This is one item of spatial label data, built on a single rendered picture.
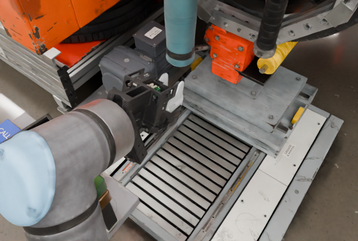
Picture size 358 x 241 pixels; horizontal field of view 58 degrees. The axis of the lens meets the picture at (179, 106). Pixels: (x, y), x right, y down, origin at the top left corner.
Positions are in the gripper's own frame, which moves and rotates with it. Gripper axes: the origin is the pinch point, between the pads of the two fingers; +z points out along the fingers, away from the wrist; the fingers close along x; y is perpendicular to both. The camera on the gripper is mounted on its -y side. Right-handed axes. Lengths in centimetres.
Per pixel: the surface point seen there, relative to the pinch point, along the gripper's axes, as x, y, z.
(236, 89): 3, -21, 64
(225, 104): 4, -26, 58
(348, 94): -37, -21, 115
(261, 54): -11.2, 11.9, 8.4
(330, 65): -24, -15, 128
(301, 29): -13.5, 14.5, 32.2
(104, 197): 1.6, -16.8, -15.9
